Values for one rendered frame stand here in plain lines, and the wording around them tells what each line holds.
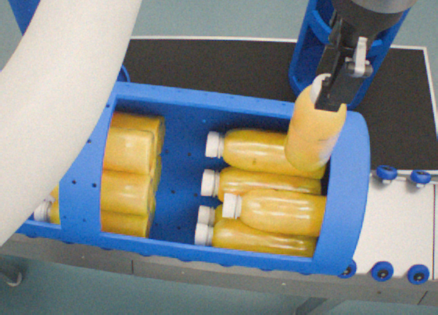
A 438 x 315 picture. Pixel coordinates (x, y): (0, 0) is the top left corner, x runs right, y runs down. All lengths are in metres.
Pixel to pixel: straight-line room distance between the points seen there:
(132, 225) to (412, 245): 0.57
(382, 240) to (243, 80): 1.10
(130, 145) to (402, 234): 0.59
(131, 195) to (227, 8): 1.63
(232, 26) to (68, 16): 2.20
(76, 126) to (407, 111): 2.05
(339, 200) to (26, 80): 0.71
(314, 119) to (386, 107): 1.51
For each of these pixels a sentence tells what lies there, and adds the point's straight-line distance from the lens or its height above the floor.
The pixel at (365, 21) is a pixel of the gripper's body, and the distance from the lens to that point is 0.60.
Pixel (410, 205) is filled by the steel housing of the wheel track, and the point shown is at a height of 0.93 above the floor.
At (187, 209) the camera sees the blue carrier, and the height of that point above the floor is 0.96.
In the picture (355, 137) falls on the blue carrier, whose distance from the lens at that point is 1.01.
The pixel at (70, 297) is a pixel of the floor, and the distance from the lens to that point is 2.19.
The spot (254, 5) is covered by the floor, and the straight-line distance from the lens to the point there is 2.60.
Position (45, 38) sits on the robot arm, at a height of 1.84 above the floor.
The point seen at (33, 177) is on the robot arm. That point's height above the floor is 1.83.
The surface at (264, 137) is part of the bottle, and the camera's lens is 1.09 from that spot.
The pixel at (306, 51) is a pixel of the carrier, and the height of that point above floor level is 0.16.
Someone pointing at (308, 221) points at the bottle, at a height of 1.14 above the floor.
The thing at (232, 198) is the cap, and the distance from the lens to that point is 1.05.
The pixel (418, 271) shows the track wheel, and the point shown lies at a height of 0.98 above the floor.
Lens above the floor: 2.13
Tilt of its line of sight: 68 degrees down
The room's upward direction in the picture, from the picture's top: 7 degrees clockwise
